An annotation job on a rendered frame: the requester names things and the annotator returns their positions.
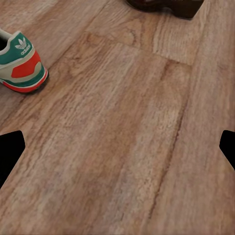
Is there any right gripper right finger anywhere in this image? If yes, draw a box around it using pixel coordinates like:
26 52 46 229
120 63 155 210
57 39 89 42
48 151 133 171
219 130 235 170

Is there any gym shoe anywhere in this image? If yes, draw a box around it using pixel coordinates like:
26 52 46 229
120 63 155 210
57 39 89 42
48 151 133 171
0 29 49 94

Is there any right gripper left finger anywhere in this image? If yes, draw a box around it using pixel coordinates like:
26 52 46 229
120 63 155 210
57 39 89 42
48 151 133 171
0 130 25 189

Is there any sandal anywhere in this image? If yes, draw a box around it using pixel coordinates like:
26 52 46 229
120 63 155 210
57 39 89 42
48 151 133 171
126 0 204 19

